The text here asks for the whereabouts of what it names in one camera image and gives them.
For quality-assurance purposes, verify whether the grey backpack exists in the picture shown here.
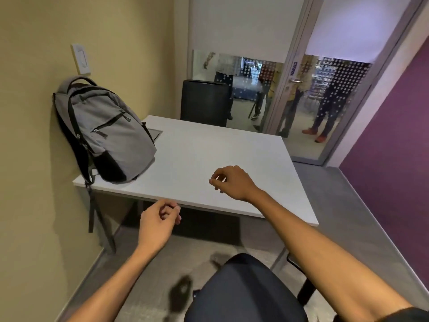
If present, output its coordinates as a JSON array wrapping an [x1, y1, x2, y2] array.
[[53, 76, 157, 233]]

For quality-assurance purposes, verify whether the glass door with grey frame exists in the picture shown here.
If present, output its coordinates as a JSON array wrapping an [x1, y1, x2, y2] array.
[[265, 0, 428, 167]]

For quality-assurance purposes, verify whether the person's black sleeve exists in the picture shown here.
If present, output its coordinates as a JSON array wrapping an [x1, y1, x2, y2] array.
[[377, 306, 429, 322]]

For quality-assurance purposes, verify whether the person's right forearm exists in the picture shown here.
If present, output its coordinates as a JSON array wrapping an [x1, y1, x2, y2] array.
[[249, 190, 415, 322]]

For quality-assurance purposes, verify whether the white table with grey legs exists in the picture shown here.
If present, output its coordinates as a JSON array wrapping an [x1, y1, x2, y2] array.
[[73, 115, 319, 273]]

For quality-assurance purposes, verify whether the person's right hand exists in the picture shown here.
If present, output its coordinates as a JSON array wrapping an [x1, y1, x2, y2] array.
[[208, 165, 261, 202]]

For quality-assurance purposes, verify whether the person's left forearm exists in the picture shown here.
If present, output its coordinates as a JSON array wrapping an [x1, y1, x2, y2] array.
[[67, 243, 169, 322]]

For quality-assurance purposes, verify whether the black chair with high backrest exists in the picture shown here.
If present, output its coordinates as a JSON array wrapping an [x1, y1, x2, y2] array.
[[180, 79, 232, 128]]

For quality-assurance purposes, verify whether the black office chair with armrest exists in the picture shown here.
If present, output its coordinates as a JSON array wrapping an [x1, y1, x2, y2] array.
[[184, 253, 318, 322]]

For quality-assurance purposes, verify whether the white wall light switch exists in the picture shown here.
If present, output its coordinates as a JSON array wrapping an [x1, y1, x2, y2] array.
[[71, 43, 90, 75]]

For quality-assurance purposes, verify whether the person's left hand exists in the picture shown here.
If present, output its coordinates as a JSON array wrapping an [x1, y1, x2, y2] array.
[[138, 199, 182, 251]]

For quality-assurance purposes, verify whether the glass partition panel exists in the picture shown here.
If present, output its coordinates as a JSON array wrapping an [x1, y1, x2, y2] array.
[[191, 49, 286, 133]]

